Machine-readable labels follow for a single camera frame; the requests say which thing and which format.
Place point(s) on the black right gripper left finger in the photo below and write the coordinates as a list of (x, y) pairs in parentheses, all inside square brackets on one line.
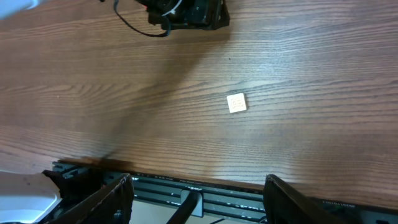
[(110, 204)]

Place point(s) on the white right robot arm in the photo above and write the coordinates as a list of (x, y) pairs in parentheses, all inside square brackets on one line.
[(28, 198)]

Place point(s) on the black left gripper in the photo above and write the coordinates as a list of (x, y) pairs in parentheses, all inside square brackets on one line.
[(187, 14)]

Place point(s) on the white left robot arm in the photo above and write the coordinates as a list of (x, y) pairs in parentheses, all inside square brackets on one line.
[(10, 7)]

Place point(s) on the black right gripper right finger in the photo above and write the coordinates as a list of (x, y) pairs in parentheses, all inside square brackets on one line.
[(284, 204)]

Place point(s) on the blue B wooden block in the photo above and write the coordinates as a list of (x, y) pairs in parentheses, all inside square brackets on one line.
[(236, 103)]

